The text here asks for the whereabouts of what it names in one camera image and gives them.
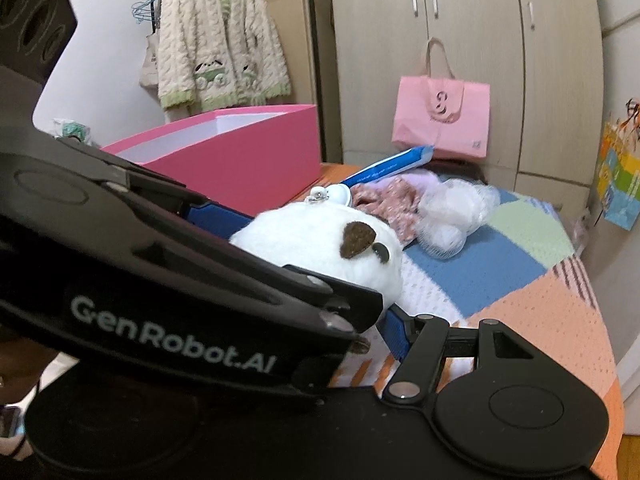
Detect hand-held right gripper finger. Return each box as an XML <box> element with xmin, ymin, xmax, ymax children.
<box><xmin>377</xmin><ymin>306</ymin><xmax>544</xmax><ymax>405</ymax></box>

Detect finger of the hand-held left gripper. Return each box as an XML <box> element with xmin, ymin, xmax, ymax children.
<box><xmin>125</xmin><ymin>194</ymin><xmax>385</xmax><ymax>335</ymax></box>
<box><xmin>54</xmin><ymin>136</ymin><xmax>255</xmax><ymax>237</ymax></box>

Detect pink cardboard box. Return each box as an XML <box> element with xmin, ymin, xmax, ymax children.
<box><xmin>100</xmin><ymin>104</ymin><xmax>321</xmax><ymax>213</ymax></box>

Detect white plush toy brown ear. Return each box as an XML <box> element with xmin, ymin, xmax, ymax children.
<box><xmin>229</xmin><ymin>204</ymin><xmax>405</xmax><ymax>333</ymax></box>

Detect blue plastic packet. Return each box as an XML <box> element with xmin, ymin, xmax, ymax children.
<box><xmin>340</xmin><ymin>145</ymin><xmax>436</xmax><ymax>188</ymax></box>

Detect lilac fluffy cloth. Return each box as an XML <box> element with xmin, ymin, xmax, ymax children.
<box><xmin>400</xmin><ymin>169</ymin><xmax>451</xmax><ymax>197</ymax></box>

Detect pink floral cloth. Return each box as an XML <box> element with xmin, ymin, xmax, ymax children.
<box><xmin>350</xmin><ymin>175</ymin><xmax>426</xmax><ymax>243</ymax></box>

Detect white balls in mesh bag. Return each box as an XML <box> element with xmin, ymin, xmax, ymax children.
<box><xmin>414</xmin><ymin>177</ymin><xmax>501</xmax><ymax>261</ymax></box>

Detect beige canvas bag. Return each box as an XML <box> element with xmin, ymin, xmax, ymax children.
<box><xmin>139</xmin><ymin>30</ymin><xmax>163</xmax><ymax>93</ymax></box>

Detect cream knitted cardigan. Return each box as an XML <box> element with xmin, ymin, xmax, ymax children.
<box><xmin>157</xmin><ymin>0</ymin><xmax>293</xmax><ymax>111</ymax></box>

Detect white green plastic bag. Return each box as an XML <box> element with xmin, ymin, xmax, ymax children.
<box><xmin>50</xmin><ymin>117</ymin><xmax>103</xmax><ymax>148</ymax></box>

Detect pink tote bag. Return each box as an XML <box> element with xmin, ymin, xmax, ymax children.
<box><xmin>391</xmin><ymin>37</ymin><xmax>492</xmax><ymax>163</ymax></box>

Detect blue clothes hangers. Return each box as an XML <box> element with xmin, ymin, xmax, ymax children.
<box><xmin>131</xmin><ymin>0</ymin><xmax>166</xmax><ymax>26</ymax></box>

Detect colourful paper bag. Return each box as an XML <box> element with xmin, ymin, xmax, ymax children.
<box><xmin>595</xmin><ymin>100</ymin><xmax>640</xmax><ymax>233</ymax></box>

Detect beige wardrobe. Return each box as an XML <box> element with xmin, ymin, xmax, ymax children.
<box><xmin>327</xmin><ymin>0</ymin><xmax>606</xmax><ymax>211</ymax></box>

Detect white round keychain charm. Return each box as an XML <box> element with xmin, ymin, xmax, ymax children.
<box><xmin>306</xmin><ymin>184</ymin><xmax>353</xmax><ymax>208</ymax></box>

